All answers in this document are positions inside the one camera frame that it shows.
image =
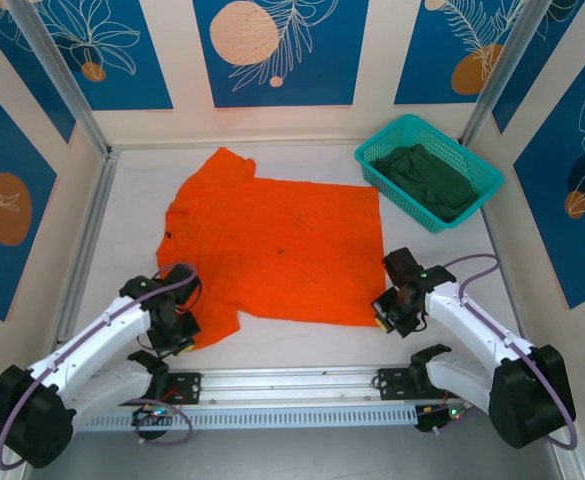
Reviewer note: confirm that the orange t-shirt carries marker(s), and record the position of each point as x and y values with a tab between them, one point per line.
282	240

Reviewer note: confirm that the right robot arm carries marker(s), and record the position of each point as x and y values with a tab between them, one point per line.
472	320

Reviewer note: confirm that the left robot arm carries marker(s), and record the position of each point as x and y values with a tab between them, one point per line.
97	330

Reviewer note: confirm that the dark green t-shirt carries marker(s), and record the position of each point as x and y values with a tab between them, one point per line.
432	185

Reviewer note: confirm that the teal plastic basket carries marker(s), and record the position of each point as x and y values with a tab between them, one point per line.
442	137

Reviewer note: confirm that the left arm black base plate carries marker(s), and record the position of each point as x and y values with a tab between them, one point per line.
187	387

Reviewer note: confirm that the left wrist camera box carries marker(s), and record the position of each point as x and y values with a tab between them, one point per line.
179	280

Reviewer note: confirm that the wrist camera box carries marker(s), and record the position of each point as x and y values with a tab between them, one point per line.
179	280
401	262

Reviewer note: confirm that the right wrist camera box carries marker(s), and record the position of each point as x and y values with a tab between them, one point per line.
401	262

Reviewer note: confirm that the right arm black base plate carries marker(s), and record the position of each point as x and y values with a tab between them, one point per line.
392	382

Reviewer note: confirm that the aluminium mounting rail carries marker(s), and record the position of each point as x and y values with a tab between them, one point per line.
282	382

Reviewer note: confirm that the aluminium frame leg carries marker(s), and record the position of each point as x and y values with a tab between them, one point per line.
574	467

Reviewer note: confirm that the aluminium frame post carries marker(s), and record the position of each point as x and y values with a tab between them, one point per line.
503	75
69	85

